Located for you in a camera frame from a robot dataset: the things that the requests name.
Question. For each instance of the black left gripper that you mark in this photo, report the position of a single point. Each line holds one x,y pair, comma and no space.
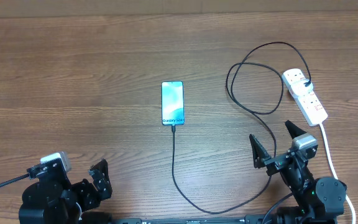
92,196

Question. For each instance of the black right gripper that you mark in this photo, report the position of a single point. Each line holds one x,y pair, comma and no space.
258,157

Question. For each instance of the white power strip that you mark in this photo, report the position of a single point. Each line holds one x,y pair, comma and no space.
309,105

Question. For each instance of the Samsung Galaxy smartphone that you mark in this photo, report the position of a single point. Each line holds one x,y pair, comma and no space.
173,110

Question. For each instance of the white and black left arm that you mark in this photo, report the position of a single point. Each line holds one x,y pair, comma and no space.
54,199

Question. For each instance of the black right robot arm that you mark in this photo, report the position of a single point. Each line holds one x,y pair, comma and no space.
311,200

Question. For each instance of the white USB charger plug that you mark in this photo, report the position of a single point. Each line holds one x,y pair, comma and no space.
301,88

